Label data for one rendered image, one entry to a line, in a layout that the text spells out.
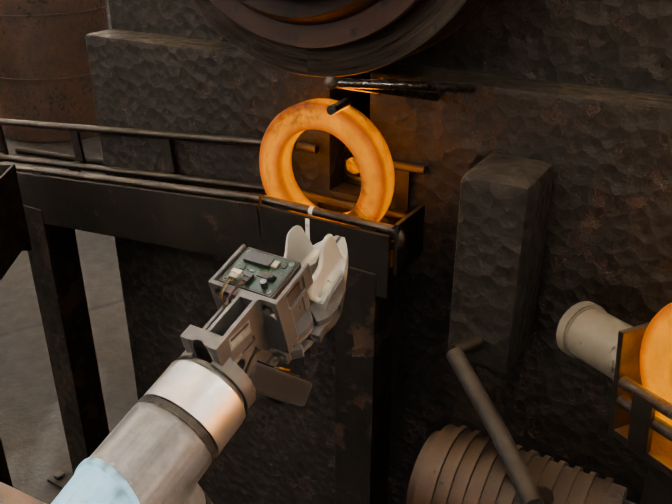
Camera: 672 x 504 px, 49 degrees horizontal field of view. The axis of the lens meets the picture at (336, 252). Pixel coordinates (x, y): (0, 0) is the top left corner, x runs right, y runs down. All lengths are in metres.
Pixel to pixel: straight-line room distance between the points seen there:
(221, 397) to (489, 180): 0.38
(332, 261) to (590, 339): 0.26
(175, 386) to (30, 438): 1.22
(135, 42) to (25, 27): 2.50
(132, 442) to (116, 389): 1.31
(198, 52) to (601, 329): 0.67
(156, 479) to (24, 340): 1.60
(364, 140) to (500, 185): 0.18
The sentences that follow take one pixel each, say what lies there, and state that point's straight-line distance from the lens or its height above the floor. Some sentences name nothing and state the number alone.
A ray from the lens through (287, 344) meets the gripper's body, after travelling 0.63.
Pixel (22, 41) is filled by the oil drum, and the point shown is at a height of 0.47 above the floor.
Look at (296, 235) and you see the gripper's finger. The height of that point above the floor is 0.78.
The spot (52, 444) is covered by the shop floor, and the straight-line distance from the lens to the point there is 1.75.
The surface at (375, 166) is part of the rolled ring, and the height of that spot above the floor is 0.78.
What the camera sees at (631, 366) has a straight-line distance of 0.73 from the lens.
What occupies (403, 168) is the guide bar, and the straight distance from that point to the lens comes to 0.94.
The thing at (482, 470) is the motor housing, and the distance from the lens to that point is 0.82.
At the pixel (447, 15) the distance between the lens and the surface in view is 0.78.
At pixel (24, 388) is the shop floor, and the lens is 1.95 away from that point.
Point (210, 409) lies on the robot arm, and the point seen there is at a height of 0.72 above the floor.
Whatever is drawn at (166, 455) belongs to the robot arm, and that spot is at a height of 0.71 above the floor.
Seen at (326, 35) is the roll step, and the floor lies 0.93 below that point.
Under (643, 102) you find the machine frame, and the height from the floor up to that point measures 0.87.
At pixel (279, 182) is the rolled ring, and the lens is 0.96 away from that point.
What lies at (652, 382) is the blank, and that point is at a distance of 0.73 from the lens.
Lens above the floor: 1.07
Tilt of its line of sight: 26 degrees down
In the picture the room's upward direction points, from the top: straight up
